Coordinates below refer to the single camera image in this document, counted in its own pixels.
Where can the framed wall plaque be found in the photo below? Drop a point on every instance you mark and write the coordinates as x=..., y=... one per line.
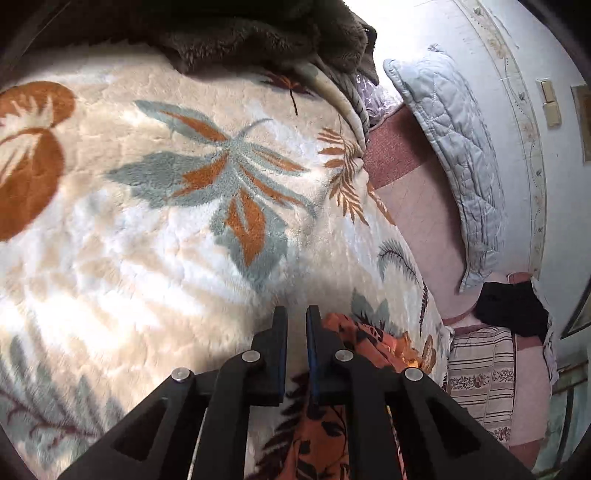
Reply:
x=582, y=122

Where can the black garment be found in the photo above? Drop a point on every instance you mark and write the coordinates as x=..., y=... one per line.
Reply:
x=512, y=309

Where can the leaf print fleece blanket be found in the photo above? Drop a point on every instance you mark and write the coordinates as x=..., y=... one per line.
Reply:
x=138, y=277

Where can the pink sofa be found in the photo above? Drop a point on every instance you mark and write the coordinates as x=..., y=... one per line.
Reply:
x=415, y=207

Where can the clear plastic bag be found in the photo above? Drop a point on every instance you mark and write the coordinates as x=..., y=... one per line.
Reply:
x=376, y=99

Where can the grey quilted pillow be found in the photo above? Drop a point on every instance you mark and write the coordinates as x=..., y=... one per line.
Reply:
x=457, y=152

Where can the striped floral cushion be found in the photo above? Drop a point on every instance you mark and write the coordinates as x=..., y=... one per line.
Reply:
x=480, y=378

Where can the orange floral cloth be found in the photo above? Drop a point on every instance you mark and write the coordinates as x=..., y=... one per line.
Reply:
x=323, y=443

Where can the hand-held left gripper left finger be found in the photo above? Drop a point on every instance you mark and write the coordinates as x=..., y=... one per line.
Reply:
x=271, y=369

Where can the beige wall light switch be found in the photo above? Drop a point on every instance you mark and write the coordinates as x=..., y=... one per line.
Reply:
x=552, y=114
x=546, y=90

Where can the dark brown fluffy blanket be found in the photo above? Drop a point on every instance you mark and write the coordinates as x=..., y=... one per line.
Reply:
x=254, y=32

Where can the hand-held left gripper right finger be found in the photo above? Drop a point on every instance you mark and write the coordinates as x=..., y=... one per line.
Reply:
x=314, y=364

